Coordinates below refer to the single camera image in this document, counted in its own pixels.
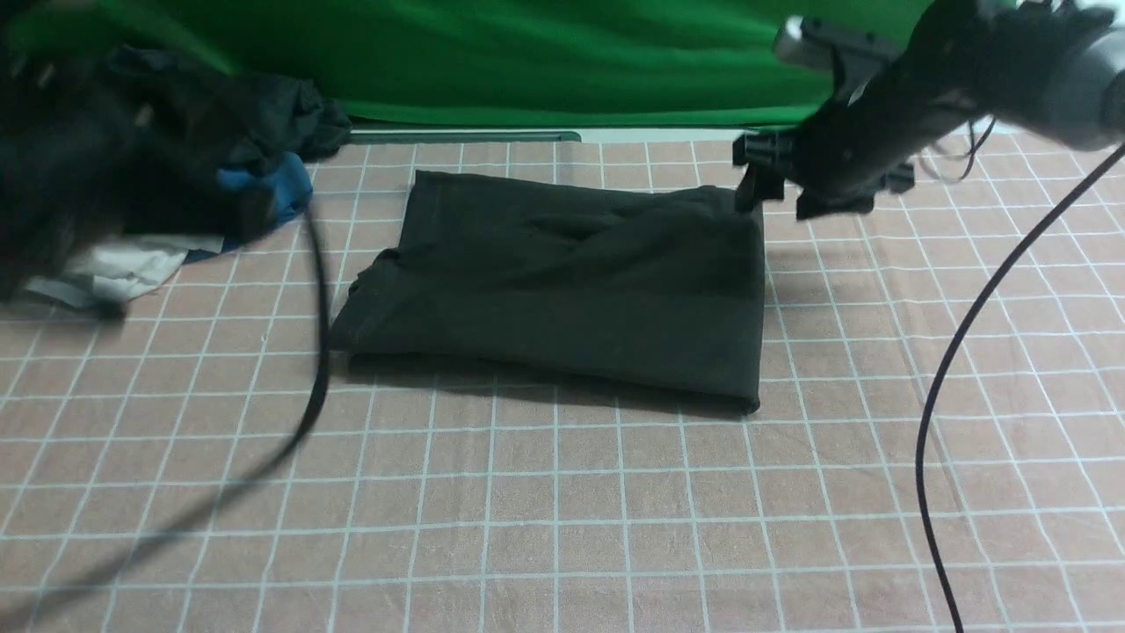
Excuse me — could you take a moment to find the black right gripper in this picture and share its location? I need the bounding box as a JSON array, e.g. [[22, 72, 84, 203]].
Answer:
[[731, 128, 915, 221]]

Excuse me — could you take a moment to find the dark gray long-sleeve top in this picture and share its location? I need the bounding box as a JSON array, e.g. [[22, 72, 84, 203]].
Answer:
[[330, 170, 765, 412]]

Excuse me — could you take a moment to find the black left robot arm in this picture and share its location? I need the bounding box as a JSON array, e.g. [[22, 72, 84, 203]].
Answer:
[[3, 37, 276, 302]]

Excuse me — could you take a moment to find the pink checkered tablecloth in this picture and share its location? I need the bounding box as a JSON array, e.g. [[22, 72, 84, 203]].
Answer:
[[1, 133, 1122, 632]]

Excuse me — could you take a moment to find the green backdrop cloth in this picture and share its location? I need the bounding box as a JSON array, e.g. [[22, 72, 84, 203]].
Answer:
[[9, 1, 928, 128]]

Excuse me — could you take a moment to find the crumpled white garment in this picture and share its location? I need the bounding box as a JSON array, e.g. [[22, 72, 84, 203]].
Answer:
[[23, 234, 222, 309]]

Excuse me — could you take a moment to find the crumpled blue garment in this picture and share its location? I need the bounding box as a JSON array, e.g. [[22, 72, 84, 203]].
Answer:
[[185, 152, 314, 265]]

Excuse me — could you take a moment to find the crumpled black garment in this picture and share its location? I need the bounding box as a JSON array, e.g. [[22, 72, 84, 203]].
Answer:
[[101, 47, 352, 177]]

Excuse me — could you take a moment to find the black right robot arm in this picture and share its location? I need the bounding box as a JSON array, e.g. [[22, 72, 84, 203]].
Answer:
[[732, 1, 1124, 221]]

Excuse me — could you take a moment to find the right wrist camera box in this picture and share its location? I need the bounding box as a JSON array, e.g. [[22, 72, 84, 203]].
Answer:
[[773, 15, 903, 72]]

